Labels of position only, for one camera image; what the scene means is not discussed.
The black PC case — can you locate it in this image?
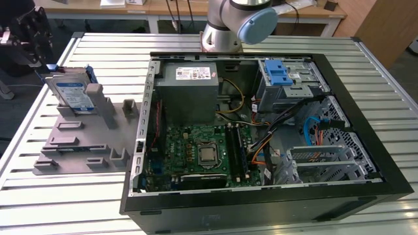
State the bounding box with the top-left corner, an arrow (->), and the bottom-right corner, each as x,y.
119,51 -> 415,235

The orange black power wire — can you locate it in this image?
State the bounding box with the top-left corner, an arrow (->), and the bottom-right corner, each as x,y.
314,119 -> 349,147

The grey parts rack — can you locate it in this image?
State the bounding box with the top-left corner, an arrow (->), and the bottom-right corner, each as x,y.
33,83 -> 145,176

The silver CPU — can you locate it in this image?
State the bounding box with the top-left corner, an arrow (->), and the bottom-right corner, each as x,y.
200,146 -> 218,165

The yellow wire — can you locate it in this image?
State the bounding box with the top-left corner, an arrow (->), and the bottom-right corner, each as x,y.
217,78 -> 246,115

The grey power supply unit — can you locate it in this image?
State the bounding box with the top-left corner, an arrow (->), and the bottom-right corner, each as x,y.
153,62 -> 220,125

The red wire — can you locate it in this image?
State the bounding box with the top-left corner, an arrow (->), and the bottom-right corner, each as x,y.
146,99 -> 165,157

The blue plastic latch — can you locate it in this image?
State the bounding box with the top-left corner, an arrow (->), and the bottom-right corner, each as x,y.
265,59 -> 296,86

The white furniture foot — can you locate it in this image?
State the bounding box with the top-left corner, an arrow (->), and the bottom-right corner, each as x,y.
0,79 -> 17,100

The wooden desk white frame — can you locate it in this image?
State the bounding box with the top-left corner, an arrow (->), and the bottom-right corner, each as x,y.
34,0 -> 348,37

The blue wire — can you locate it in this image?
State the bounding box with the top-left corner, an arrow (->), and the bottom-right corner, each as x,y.
304,117 -> 320,147

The silver disk bay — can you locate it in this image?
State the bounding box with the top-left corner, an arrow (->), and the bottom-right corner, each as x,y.
286,144 -> 377,184

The silver drive cage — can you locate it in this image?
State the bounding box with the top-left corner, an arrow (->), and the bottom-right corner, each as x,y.
257,58 -> 333,113

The wooden cabinet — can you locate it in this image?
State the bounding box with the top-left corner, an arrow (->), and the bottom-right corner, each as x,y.
333,0 -> 418,69

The hard disk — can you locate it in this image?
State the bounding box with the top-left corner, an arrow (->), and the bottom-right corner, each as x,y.
41,63 -> 99,116

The black cable bundle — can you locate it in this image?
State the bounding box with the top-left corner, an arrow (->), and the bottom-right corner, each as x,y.
254,95 -> 328,160

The CPU socket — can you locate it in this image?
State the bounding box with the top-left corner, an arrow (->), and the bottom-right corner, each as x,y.
196,141 -> 224,171

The green motherboard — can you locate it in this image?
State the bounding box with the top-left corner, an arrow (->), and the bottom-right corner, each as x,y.
144,123 -> 262,191

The orange wire bundle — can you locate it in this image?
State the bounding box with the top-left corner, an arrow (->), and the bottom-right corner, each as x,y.
252,143 -> 272,167

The black RAM slot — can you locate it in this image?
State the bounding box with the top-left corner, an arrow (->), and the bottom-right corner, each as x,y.
225,123 -> 246,182
234,123 -> 253,181

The black graphics card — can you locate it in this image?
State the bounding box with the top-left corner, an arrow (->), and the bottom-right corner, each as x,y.
178,172 -> 229,190

